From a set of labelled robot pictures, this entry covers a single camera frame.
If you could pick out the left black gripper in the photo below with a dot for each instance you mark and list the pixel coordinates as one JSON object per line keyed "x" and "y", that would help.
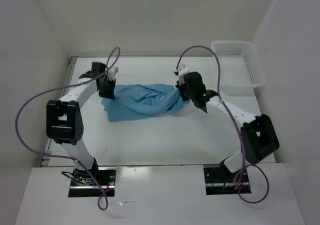
{"x": 110, "y": 94}

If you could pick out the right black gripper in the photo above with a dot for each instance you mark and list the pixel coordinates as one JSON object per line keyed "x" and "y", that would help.
{"x": 184, "y": 97}

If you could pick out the light blue shorts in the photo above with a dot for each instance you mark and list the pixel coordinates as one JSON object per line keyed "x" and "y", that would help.
{"x": 142, "y": 101}

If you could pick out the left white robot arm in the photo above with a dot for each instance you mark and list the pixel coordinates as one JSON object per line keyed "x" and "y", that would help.
{"x": 64, "y": 123}

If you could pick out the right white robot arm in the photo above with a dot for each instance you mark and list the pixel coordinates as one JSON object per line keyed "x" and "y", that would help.
{"x": 258, "y": 138}

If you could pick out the white plastic basket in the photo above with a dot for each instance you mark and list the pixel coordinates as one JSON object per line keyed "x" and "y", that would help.
{"x": 240, "y": 66}

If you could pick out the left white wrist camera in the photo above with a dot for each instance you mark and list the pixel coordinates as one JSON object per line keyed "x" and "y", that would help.
{"x": 111, "y": 73}

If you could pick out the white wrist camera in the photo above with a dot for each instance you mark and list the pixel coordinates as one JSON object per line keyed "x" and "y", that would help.
{"x": 111, "y": 73}
{"x": 180, "y": 72}

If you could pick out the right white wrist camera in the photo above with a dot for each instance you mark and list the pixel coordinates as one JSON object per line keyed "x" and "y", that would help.
{"x": 180, "y": 72}

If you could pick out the aluminium table edge rail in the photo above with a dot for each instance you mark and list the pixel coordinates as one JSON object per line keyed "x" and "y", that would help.
{"x": 46, "y": 159}

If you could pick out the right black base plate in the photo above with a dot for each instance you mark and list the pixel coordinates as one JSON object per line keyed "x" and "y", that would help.
{"x": 218, "y": 184}

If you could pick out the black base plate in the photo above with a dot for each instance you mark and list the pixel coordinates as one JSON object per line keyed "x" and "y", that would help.
{"x": 218, "y": 184}
{"x": 83, "y": 186}

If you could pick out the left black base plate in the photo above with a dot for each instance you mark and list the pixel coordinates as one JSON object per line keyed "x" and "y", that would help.
{"x": 83, "y": 186}

